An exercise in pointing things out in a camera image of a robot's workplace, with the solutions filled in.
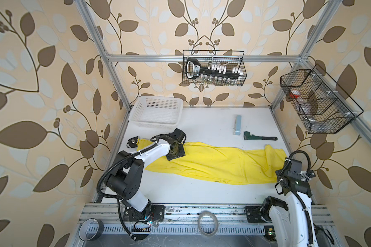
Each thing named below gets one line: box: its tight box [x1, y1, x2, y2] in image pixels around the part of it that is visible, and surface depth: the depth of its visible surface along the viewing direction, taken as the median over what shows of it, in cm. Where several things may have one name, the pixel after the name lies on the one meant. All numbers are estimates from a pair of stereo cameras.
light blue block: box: [233, 115, 242, 136], surface depth 108 cm
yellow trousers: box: [137, 138, 288, 184], surface depth 91 cm
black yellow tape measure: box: [126, 135, 139, 149], surface depth 100 cm
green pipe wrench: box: [243, 131, 279, 141], surface depth 104 cm
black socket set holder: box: [185, 58, 244, 80], surface depth 85 cm
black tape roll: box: [78, 217, 105, 242], surface depth 72 cm
